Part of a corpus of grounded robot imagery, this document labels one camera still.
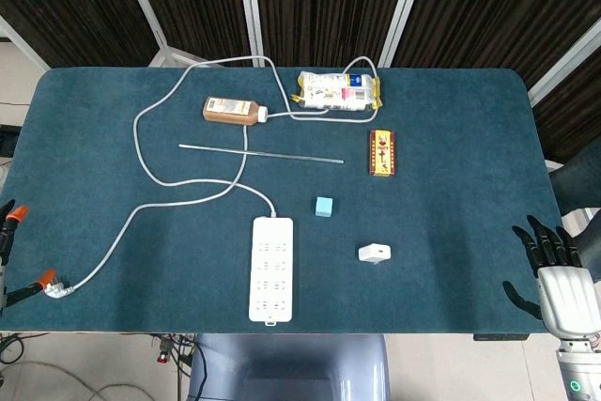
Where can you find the brown drink bottle white cap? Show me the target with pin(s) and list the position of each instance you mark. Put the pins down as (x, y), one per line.
(230, 110)

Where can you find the black table control panel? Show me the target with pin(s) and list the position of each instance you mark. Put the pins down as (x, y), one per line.
(500, 337)

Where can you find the light blue cube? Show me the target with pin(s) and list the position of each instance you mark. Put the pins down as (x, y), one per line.
(324, 206)

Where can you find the red yellow printed box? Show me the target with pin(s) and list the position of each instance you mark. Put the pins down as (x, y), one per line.
(382, 152)

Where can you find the white plug adapter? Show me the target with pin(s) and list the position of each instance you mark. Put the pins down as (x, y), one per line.
(374, 251)

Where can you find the white power strip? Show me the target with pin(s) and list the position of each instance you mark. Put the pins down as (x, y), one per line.
(272, 274)

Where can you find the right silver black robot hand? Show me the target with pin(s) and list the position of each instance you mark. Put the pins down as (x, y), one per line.
(563, 297)

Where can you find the teal table cloth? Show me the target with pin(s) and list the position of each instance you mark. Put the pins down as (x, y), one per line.
(422, 232)

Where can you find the black orange spring clamp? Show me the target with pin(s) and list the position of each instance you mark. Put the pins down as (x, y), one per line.
(47, 276)
(21, 213)

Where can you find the white yellow snack package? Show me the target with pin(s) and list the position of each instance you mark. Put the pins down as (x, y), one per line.
(335, 90)

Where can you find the thin metal rod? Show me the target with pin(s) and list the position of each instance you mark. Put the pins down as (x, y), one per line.
(282, 156)

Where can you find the blue-gray robot torso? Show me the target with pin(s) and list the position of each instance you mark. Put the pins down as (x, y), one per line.
(286, 368)

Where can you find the right blue-gray robot arm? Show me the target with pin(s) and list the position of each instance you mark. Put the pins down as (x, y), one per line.
(580, 373)

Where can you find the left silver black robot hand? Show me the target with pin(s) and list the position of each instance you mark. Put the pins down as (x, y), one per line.
(2, 288)

